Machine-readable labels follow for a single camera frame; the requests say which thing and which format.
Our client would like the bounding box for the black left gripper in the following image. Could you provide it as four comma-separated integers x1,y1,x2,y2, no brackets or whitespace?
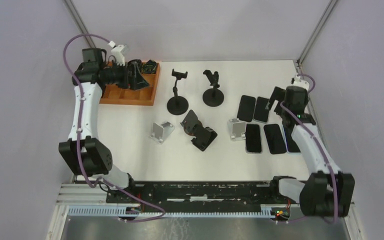
103,60,149,91

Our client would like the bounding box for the silver edge smartphone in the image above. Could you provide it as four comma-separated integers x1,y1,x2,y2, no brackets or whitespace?
245,124,263,154

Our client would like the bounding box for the black round clamp stand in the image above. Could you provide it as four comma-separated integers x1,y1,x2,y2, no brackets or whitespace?
166,68,189,116

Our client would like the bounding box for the blue case smartphone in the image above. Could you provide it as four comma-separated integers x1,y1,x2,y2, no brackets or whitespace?
282,126,301,154

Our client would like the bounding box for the black round tall stand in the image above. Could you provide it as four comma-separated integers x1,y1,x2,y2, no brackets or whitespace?
202,69,224,107

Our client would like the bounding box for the black folding phone stand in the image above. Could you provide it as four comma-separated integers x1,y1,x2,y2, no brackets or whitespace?
191,125,218,152

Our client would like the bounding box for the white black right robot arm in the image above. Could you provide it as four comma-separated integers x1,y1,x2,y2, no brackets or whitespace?
266,85,356,222

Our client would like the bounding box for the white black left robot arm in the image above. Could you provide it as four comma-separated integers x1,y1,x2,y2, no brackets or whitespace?
58,44,150,204

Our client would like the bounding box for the silver metal phone stand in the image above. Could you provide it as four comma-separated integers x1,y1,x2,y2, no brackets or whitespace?
227,118,247,142

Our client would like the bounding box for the silver stand left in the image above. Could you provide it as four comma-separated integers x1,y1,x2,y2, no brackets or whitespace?
150,121,175,144

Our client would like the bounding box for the round wooden base stand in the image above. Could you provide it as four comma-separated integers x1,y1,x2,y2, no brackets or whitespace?
180,109,202,136

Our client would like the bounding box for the orange wooden organizer tray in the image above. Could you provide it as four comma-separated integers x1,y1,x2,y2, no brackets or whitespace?
99,61,161,106

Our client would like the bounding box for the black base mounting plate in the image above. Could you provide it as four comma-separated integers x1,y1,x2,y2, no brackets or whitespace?
99,181,296,214

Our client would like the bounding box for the black cable bundle right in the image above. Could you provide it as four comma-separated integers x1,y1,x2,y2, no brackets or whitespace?
141,59,158,75

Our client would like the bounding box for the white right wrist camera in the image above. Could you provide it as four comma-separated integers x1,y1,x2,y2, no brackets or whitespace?
291,74,311,91

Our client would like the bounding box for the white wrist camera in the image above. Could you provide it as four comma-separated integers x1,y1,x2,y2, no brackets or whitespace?
291,74,311,91
108,41,130,67

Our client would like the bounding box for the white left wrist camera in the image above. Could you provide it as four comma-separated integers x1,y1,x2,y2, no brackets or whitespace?
108,41,130,67

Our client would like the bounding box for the white slotted cable duct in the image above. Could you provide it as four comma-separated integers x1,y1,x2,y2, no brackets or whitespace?
66,203,291,220

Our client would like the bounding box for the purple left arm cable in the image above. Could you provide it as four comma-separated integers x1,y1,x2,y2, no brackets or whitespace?
62,33,167,223

